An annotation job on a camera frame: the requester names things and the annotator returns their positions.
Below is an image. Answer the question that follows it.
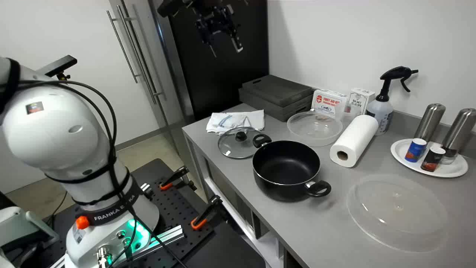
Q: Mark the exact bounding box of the steel canister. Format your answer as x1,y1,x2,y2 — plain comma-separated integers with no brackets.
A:
441,107,476,157
414,101,448,143

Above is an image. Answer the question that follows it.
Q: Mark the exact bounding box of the black refrigerator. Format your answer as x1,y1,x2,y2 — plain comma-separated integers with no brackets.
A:
157,0,271,122

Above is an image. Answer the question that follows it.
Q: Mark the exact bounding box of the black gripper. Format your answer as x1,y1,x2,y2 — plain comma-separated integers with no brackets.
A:
194,3,246,60

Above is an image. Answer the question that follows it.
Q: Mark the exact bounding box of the small jar with blue label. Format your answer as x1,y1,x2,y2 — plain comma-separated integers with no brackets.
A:
404,137,429,164

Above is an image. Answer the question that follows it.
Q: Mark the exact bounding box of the glass lid with black knob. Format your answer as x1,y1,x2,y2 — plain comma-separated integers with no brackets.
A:
216,125,268,161

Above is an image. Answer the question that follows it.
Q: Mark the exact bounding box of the grey device beside robot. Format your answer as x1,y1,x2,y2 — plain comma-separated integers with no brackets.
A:
0,206,60,268

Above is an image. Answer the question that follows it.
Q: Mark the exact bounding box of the orange and black clamp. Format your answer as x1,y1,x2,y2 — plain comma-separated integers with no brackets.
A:
189,194,227,233
158,166,198,194

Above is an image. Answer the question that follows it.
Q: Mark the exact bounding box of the dark grey tray box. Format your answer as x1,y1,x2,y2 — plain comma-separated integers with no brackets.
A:
238,75,317,124

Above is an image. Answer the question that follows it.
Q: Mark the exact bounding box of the white shelf cabinet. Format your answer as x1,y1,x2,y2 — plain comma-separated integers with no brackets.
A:
183,131,302,268

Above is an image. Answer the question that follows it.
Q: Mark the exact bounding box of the black camera bar on mount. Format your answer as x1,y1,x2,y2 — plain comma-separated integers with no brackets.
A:
38,54,79,82

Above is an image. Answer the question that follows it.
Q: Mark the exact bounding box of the small white box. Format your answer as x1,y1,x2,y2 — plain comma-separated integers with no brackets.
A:
346,88,378,119

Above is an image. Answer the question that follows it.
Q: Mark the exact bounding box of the black perforated robot table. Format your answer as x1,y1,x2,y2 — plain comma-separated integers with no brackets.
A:
50,158,265,268

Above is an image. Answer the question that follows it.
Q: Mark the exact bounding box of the folded white cloth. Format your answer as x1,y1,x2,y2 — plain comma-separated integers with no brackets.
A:
206,109,267,137

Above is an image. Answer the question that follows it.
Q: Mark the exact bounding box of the large clear plastic cover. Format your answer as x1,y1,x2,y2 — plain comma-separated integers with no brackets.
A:
346,173,451,253

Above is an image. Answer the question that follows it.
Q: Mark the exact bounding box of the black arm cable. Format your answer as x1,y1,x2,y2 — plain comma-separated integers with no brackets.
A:
9,79,191,268

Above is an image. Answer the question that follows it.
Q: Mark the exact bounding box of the small clear plastic bowl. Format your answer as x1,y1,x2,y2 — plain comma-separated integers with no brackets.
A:
286,109,346,148

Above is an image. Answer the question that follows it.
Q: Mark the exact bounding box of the small jar with red label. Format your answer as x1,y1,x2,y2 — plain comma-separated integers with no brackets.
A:
421,145,448,174

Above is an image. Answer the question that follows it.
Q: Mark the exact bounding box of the steel door handle bar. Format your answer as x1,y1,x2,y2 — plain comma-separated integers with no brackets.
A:
106,9,143,85
118,0,167,106

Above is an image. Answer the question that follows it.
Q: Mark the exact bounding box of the spray bottle with black trigger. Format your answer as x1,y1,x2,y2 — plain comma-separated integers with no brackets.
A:
365,66,420,134

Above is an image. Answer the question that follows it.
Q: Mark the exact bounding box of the red and white box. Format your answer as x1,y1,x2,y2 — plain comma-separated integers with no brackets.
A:
311,88,351,119

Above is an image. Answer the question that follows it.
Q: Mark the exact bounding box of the white oval plate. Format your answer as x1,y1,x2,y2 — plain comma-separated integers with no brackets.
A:
390,137,470,180

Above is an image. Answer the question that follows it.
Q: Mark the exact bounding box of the white paper towel roll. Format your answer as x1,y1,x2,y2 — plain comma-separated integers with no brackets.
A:
329,113,381,170

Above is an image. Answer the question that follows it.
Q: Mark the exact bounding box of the black cooking pot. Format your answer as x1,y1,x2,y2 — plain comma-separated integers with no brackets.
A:
252,133,334,204

